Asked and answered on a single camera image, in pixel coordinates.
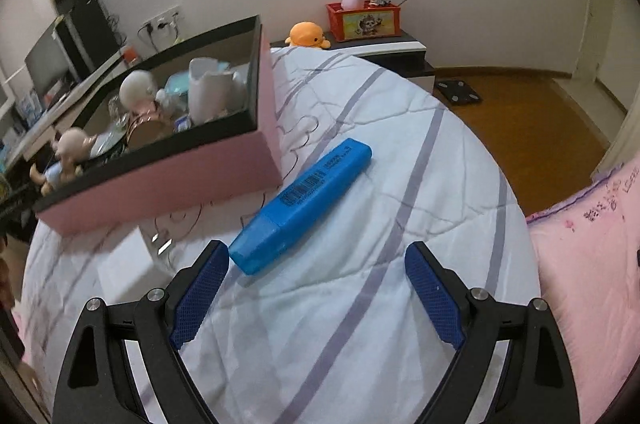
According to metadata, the small glass bottle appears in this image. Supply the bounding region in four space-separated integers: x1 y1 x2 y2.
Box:
107 97 131 130

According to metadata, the black and white low cabinet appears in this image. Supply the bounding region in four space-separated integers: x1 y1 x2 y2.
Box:
270 32 436 95

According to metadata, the black computer tower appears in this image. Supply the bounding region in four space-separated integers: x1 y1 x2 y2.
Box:
54 0 123 78

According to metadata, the pink storage box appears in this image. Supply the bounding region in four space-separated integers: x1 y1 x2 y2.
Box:
34 15 285 236

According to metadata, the baby doll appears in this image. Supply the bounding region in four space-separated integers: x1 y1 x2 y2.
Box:
30 127 98 197

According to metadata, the blue and white box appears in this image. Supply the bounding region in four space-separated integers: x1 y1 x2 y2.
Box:
17 89 43 120

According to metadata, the rose gold jar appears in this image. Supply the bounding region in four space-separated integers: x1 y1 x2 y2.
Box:
125 114 176 152

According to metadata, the white wall outlet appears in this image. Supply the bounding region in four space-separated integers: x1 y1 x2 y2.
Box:
141 6 182 32

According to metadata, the pink blanket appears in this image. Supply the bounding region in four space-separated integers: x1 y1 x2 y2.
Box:
525 159 640 424

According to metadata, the white desk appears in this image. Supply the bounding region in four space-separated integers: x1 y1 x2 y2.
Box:
0 49 131 175

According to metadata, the red toy crate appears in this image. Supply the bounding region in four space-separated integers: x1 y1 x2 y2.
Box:
326 0 403 42

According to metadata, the white ceramic holder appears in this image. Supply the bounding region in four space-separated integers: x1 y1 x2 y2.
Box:
187 58 236 125

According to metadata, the teal round compact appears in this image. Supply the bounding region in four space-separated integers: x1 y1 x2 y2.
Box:
165 63 231 98

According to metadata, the white round figurine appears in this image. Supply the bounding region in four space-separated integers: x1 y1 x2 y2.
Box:
119 70 157 110

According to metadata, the round table, striped cloth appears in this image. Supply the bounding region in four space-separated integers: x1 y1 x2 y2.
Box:
20 47 543 424

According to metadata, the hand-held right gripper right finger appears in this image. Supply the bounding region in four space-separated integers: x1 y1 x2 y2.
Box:
405 241 581 424

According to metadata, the white wardrobe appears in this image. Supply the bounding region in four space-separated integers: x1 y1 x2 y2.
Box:
590 94 640 185

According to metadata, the black bathroom scale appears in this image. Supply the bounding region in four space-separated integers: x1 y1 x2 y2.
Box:
434 79 483 106

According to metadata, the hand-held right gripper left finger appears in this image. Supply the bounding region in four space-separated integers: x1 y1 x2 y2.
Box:
52 240 230 424

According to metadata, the black computer monitor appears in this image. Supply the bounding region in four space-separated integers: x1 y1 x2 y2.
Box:
24 17 73 98

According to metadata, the blue highlighter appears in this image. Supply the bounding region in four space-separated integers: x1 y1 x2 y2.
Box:
228 137 373 276

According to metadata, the white door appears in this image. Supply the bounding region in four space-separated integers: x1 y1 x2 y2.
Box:
575 0 631 90

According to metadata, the orange octopus plush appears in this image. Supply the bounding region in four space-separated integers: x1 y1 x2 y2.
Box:
285 22 331 50

